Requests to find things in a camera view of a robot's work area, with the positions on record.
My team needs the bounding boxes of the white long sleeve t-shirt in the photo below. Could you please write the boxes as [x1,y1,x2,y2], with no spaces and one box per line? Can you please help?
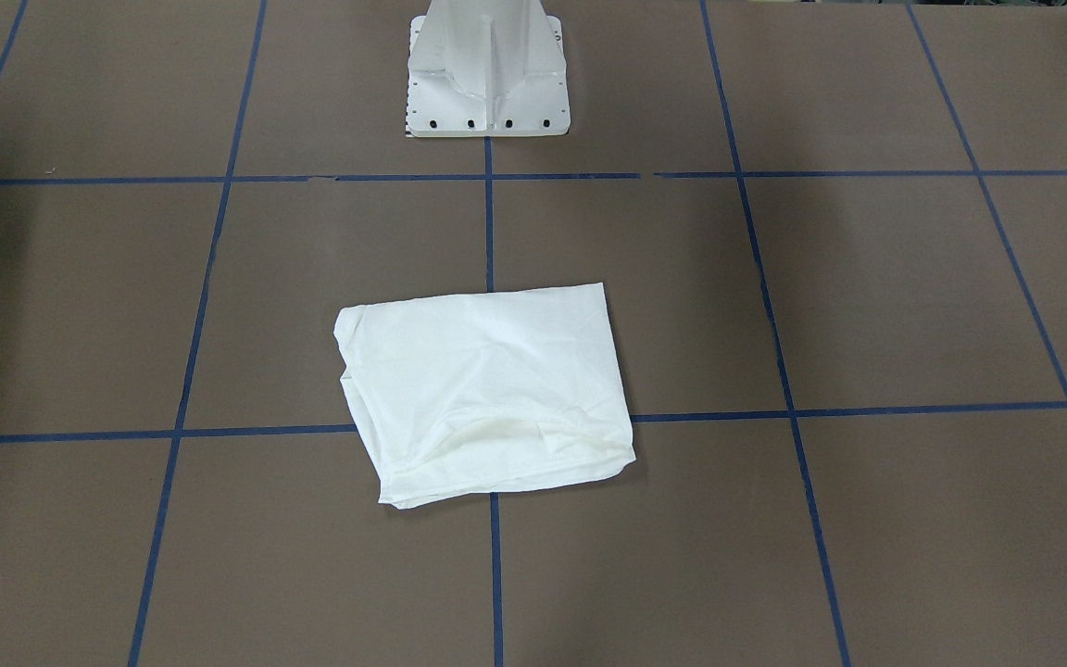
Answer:
[332,283,636,510]

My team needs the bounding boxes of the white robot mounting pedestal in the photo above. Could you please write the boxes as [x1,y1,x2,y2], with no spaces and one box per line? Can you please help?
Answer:
[404,1,571,138]

